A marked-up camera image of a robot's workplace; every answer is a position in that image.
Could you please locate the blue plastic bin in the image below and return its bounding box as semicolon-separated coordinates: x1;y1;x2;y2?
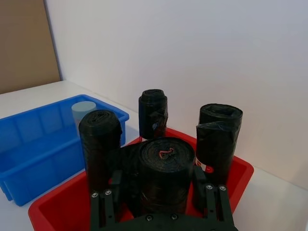
0;94;130;207

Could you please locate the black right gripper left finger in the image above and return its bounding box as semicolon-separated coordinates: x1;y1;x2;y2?
90;170;123;231

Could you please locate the brown board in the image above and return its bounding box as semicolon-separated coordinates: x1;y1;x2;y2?
0;0;61;95

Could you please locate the red plastic bin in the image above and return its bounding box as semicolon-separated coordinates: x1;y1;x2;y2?
27;127;255;231

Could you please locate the black bag roll, blue sticker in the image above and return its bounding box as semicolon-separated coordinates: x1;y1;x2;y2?
138;89;168;141

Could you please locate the black bag roll, red-white label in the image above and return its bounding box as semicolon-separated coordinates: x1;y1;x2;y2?
192;103;244;212

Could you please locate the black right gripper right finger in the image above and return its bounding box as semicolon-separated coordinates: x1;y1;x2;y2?
193;166;233;222

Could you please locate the tall plain black bag roll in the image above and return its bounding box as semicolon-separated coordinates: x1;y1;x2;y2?
78;110;123;194

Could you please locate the red rubber band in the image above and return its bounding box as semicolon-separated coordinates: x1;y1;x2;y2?
158;148;174;160

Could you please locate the pale blue cylinder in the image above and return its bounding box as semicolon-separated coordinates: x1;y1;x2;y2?
71;101;97;126

